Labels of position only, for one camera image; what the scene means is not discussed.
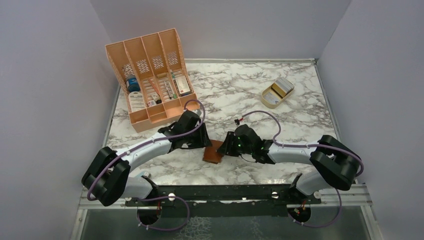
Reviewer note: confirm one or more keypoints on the white red card box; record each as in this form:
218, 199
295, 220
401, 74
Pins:
182, 85

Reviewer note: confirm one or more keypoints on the black metal mounting rail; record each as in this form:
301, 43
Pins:
178, 201

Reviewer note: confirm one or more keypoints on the beige oval card tray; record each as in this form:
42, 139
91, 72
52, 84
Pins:
263, 101

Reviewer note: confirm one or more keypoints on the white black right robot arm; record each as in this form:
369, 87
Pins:
335, 166

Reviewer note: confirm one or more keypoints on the VIP card lying in tray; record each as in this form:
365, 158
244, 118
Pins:
271, 98

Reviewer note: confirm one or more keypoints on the white label packet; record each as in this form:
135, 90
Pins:
136, 101

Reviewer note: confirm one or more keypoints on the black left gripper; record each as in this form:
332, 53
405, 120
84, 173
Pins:
203, 140

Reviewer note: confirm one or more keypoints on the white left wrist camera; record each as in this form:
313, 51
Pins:
197, 113

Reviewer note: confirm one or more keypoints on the blue round tape roll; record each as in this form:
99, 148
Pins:
132, 84

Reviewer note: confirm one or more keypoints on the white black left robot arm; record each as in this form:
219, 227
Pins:
107, 177

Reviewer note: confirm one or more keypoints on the brown leather card holder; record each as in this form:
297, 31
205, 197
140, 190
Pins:
210, 153

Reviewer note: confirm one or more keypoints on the orange plastic desk organizer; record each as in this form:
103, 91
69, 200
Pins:
155, 60

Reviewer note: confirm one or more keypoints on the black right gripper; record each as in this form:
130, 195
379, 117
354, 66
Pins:
226, 147

